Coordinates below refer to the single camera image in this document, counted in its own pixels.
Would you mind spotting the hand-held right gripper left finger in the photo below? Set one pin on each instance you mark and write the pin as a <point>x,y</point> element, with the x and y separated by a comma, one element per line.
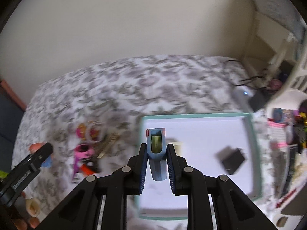
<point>143,170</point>

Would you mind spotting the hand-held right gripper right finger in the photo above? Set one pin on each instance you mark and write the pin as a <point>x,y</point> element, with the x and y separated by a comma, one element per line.
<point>170,172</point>

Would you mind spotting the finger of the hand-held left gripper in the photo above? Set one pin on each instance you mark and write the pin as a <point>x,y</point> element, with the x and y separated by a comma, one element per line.
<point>40,154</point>

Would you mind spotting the blue and pink mini stapler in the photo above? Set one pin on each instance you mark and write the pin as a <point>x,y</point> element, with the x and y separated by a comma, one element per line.
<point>157,165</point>

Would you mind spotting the pink wrist watch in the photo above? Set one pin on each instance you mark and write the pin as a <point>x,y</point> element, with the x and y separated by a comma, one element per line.
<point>82,152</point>

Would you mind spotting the white tray with teal rim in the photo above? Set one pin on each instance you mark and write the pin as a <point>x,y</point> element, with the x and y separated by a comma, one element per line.
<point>203,136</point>

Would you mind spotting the cream hair claw clip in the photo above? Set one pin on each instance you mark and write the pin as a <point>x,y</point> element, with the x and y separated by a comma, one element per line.
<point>178,146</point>

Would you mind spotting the cream tape roll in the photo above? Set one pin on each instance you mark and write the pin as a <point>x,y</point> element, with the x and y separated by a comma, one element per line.
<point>33,207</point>

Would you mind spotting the gold patterned lighter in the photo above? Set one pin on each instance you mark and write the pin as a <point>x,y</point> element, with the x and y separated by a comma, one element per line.
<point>108,146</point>

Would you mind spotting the pink and orange toy figure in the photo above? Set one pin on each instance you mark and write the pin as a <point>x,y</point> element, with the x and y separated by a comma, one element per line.
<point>80,131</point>

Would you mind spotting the black charger adapter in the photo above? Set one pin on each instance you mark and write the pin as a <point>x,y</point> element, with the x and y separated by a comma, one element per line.
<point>231,161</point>

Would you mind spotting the brown wooden board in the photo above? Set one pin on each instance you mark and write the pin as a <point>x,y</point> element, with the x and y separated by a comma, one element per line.
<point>14,93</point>

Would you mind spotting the white power bank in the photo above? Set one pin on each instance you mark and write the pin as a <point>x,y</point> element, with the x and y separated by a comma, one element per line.
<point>242,94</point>

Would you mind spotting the black box device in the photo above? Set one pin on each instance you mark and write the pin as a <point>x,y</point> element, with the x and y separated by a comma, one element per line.
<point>257,100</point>

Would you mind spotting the pink ribbon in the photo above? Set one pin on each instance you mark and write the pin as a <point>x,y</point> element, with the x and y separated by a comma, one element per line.
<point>277,124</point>

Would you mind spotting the round blue badge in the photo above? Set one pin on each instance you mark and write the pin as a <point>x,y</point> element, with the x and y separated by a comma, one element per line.
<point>283,115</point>

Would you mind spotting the white shelf unit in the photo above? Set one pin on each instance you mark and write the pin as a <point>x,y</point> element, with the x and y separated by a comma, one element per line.
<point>268,28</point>

